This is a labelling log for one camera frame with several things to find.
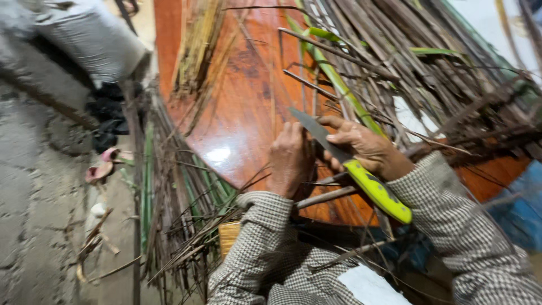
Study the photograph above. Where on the person's right hand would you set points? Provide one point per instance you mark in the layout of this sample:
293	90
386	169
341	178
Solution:
372	150

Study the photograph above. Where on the person's left hand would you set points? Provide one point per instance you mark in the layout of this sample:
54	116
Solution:
290	163

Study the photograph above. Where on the person's left fingers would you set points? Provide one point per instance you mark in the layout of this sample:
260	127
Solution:
296	131

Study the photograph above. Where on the thin brown palm stick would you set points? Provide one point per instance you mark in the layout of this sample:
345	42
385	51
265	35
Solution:
326	195

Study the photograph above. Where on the green palm leaf stalk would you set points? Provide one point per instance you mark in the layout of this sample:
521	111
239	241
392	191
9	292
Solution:
338	80

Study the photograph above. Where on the woven bamboo stool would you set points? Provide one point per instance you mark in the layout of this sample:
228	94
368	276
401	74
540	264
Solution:
228	237

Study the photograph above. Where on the pile of yellow palm fibres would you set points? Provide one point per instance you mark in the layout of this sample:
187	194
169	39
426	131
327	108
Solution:
201	46

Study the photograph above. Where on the bundle of trimmed palm strips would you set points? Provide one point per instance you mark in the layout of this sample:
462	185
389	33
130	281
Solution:
186	203

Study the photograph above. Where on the heap of dry palm sticks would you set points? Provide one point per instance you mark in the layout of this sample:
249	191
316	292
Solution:
427	72

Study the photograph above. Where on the pink slipper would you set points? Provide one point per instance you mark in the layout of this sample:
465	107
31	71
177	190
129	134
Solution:
99	172
111	155

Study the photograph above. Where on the black plastic bag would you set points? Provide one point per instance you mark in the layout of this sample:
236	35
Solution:
108	116

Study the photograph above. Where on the white woven sack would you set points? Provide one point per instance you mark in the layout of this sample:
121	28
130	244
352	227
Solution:
91	38

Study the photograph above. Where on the blue plastic sheet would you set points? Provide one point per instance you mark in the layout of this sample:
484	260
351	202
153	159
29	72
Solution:
518	207

